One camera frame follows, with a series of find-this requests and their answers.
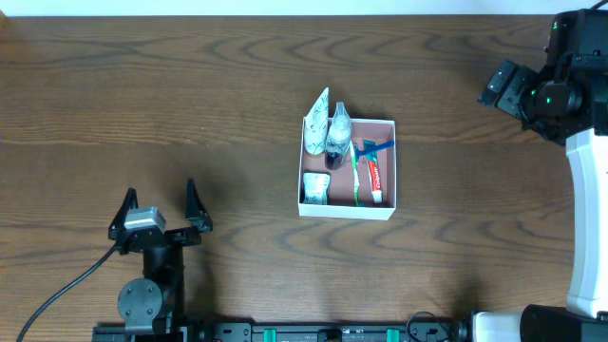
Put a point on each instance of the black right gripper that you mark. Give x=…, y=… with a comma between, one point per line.
x=511, y=90

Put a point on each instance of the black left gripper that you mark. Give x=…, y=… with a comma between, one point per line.
x=170, y=237

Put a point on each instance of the red green toothpaste tube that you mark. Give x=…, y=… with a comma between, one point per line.
x=375, y=178

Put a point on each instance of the blue disposable razor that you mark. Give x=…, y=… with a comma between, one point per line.
x=371, y=147

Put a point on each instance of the white green soap packet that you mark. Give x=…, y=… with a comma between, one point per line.
x=316, y=188

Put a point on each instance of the clear bottle blue liquid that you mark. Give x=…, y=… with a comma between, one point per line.
x=339, y=137

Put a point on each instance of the green white toothbrush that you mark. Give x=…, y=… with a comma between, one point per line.
x=356, y=180

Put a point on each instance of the white bamboo-print cream tube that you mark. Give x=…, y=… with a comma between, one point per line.
x=316, y=125

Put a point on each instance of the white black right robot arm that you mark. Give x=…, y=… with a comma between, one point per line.
x=584, y=317

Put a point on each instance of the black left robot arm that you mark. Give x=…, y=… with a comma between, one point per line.
x=152, y=306

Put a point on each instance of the white box pink interior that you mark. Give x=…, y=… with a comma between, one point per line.
x=341, y=203

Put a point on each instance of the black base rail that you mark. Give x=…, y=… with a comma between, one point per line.
x=424, y=330

